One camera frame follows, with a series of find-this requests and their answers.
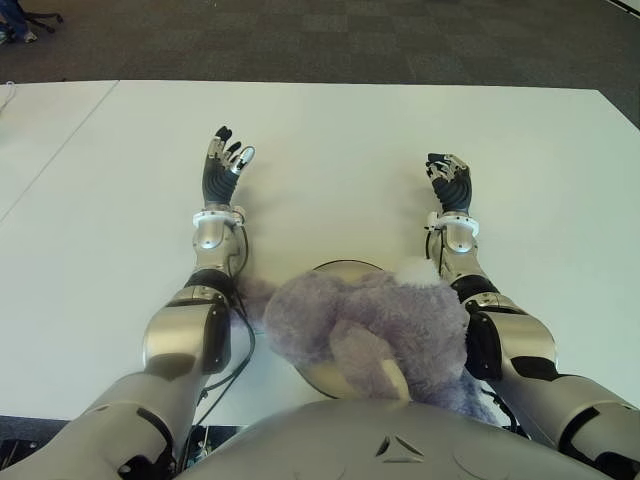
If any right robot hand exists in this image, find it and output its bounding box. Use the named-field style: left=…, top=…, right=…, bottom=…
left=424, top=152, right=474, bottom=216

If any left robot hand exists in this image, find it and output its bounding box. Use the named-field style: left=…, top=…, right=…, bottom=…
left=201, top=125, right=257, bottom=209

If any purple plush doll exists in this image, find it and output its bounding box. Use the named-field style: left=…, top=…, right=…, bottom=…
left=237, top=257, right=502, bottom=427

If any white plate with black rim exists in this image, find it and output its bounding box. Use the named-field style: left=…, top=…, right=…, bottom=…
left=294, top=258, right=401, bottom=401

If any black office chair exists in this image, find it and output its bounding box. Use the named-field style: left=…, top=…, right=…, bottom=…
left=22, top=0, right=65, bottom=35

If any grey robot torso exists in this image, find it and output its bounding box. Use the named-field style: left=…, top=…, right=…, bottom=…
left=174, top=397, right=606, bottom=480

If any person leg in jeans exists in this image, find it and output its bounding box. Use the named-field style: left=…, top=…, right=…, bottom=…
left=0, top=0, right=39, bottom=45

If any right wrist camera mount ring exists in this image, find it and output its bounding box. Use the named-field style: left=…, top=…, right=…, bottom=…
left=424, top=211, right=481, bottom=237

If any wrist camera mount ring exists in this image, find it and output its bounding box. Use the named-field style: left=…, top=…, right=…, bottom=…
left=192, top=205, right=247, bottom=230
left=424, top=211, right=481, bottom=237

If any left wrist camera mount ring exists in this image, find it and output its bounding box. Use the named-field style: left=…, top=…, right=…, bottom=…
left=192, top=205, right=247, bottom=230

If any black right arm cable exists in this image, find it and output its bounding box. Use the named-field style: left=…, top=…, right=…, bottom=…
left=424, top=227, right=524, bottom=434

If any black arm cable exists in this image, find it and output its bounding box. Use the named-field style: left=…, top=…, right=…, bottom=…
left=197, top=223, right=257, bottom=409
left=424, top=227, right=524, bottom=434

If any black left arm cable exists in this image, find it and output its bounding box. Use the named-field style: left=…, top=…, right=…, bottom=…
left=197, top=223, right=257, bottom=409

